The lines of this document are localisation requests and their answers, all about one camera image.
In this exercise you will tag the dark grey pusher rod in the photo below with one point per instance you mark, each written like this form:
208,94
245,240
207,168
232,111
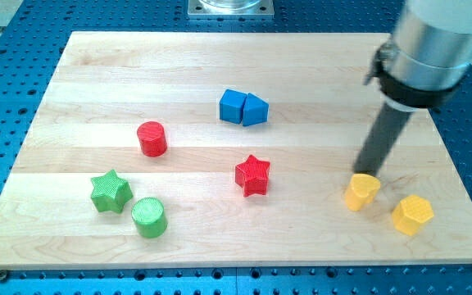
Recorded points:
383,134

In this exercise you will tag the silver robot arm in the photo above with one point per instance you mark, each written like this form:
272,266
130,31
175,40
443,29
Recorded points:
420,66

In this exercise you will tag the red star block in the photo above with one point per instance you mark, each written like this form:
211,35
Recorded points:
253,176

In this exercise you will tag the green star block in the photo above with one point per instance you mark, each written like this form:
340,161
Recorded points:
110,192

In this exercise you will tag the yellow heart block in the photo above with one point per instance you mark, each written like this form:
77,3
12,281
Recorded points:
361,190

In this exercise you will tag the yellow hexagon block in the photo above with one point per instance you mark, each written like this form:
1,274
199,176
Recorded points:
412,214

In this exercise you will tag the blue triangular prism block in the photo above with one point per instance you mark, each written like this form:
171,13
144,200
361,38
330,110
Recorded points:
255,110

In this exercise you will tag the blue cube block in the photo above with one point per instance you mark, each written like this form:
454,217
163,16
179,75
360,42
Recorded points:
231,106

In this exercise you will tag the red cylinder block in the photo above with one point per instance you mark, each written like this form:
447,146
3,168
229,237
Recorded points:
152,139

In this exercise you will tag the wooden board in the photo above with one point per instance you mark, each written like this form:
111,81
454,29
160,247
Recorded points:
107,84

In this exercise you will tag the green cylinder block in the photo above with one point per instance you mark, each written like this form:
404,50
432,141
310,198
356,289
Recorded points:
148,215

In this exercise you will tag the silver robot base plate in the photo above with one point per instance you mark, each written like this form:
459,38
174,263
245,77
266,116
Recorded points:
230,9

